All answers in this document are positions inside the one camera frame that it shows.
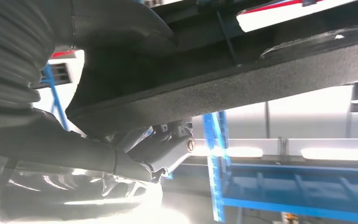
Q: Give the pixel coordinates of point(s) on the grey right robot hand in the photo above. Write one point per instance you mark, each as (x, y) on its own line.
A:
(58, 151)

